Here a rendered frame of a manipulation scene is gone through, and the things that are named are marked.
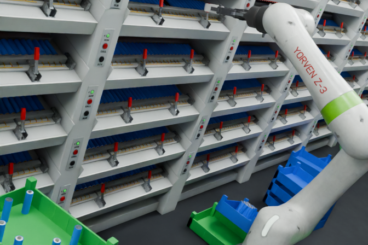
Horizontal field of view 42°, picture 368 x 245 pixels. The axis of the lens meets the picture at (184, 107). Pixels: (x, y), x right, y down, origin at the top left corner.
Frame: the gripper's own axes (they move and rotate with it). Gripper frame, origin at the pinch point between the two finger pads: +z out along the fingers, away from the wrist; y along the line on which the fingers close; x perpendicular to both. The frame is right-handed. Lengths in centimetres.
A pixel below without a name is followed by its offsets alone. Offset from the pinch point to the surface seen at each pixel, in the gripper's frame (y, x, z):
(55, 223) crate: -77, -57, -18
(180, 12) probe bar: -10.4, -3.2, 6.8
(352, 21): 156, 4, 3
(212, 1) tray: 15.6, 2.2, 12.3
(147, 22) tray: -32.2, -7.4, 2.5
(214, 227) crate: 35, -102, 0
